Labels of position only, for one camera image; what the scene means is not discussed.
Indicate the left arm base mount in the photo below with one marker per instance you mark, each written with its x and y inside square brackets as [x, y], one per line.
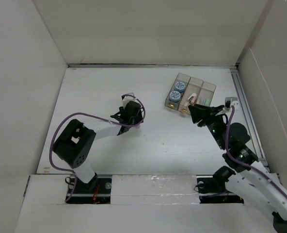
[97, 191]

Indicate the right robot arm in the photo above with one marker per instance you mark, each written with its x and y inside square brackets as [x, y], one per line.
[243, 173]

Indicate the aluminium rail right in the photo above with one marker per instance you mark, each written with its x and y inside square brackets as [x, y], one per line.
[251, 128]

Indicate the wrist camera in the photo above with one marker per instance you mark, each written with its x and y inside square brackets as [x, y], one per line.
[126, 98]
[232, 101]

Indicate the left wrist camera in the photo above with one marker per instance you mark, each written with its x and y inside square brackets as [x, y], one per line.
[126, 98]

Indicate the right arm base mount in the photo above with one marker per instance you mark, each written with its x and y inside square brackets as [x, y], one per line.
[212, 190]

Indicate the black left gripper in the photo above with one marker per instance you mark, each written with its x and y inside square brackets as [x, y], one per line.
[137, 118]

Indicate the clear three-compartment organizer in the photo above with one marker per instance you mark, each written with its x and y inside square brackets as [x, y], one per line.
[204, 90]

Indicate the green highlighter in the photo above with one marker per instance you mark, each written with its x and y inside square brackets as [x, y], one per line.
[206, 102]

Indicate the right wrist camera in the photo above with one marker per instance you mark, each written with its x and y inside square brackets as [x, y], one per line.
[232, 101]

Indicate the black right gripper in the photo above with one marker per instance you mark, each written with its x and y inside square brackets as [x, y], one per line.
[199, 112]

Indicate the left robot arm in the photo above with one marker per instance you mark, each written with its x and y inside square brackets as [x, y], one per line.
[73, 139]

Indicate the blue tape roll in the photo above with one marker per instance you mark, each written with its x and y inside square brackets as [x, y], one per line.
[180, 87]
[175, 96]

